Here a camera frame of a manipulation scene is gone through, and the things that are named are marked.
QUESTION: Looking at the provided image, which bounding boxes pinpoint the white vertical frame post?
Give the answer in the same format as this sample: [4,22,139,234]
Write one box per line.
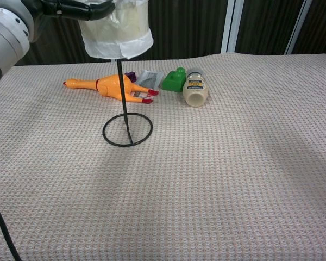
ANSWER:
[221,0,239,54]
[284,0,312,55]

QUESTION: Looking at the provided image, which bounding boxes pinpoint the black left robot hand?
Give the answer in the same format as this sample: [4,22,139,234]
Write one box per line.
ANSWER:
[37,0,116,22]

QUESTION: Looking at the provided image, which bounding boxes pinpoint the black wire towel stand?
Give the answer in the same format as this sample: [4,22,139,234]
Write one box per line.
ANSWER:
[102,56,154,148]

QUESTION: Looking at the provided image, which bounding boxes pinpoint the beige waffle-weave tablecloth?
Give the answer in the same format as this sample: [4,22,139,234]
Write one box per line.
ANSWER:
[0,52,326,261]

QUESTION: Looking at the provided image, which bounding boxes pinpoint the green plastic toy block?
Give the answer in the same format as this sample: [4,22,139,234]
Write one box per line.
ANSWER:
[161,66,187,93]

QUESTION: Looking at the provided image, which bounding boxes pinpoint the yellow rubber chicken toy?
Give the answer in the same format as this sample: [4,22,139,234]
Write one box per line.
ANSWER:
[63,73,160,105]

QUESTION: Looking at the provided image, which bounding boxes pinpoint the black cable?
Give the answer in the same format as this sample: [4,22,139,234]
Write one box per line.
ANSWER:
[0,194,23,261]

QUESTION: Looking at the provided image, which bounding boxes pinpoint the mayonnaise jar with blue label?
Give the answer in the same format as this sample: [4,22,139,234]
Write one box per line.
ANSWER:
[183,67,209,108]

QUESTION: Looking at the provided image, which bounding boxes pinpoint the silver foil packet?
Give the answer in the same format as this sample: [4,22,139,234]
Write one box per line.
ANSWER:
[136,70,164,89]

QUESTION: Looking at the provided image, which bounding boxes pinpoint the white paper towel roll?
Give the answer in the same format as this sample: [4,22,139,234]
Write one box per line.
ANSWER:
[78,0,154,60]

